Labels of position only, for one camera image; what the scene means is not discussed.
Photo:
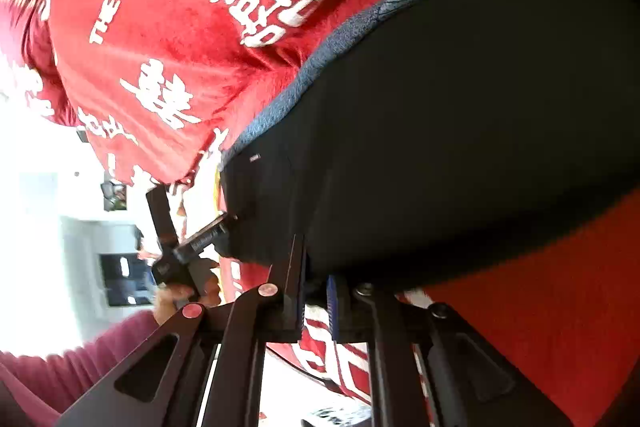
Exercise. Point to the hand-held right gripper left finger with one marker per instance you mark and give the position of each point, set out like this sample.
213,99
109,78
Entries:
295,307

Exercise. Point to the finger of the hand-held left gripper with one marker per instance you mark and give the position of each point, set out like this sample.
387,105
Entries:
227,223

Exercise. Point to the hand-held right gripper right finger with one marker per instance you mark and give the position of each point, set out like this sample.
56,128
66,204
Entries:
334,307

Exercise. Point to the black pants grey patterned waistband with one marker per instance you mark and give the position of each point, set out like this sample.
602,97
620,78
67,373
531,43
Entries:
450,107

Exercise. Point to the person's left hand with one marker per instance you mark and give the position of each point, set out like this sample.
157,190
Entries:
212,289

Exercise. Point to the dark screen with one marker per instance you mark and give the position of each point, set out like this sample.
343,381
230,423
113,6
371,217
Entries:
125,279

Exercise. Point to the small framed picture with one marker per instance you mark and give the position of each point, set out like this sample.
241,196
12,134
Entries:
115,196

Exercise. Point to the red printed blanket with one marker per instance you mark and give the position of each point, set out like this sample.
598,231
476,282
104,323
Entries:
175,7

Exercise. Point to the red satin printed pillow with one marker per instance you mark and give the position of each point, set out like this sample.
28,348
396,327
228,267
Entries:
27,42

